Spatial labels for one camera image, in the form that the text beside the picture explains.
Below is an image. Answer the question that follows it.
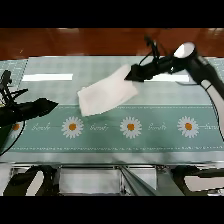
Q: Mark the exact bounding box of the white shirt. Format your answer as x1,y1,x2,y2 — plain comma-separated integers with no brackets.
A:
76,63,139,118

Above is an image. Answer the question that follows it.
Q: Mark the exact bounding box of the silver frame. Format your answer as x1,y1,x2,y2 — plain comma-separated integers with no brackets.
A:
0,161,224,197

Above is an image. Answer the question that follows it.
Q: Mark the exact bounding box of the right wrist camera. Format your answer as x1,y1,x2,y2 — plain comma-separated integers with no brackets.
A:
143,35,162,65

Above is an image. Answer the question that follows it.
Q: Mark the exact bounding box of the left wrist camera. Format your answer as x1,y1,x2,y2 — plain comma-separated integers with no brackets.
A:
0,69,30,102

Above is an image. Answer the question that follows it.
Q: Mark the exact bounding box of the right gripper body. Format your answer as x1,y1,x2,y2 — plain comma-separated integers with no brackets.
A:
124,61,160,83

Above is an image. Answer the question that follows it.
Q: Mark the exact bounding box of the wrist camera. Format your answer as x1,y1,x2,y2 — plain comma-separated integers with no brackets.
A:
0,69,30,102
143,35,162,65

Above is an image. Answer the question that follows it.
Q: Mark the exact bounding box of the black cable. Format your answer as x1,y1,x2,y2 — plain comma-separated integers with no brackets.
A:
0,120,27,157
205,83,224,143

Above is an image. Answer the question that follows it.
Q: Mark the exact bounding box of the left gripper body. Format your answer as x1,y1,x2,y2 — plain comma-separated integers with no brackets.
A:
19,97,60,120

